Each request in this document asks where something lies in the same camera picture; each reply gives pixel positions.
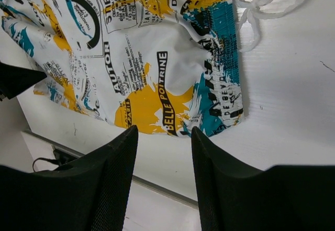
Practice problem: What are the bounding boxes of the black wire near base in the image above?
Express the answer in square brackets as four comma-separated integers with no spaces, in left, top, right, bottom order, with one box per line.
[31,149,79,173]

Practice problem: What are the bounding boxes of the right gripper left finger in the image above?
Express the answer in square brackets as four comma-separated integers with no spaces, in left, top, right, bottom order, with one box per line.
[1,126,138,230]

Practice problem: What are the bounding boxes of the patterned white teal yellow shorts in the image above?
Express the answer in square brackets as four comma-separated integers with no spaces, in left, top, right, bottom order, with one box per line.
[1,0,306,137]

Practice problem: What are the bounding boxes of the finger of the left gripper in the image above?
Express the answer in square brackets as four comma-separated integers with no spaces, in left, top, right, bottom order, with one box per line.
[0,62,47,100]

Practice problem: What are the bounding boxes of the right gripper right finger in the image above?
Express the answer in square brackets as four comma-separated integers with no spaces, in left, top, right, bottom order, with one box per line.
[191,128,334,230]

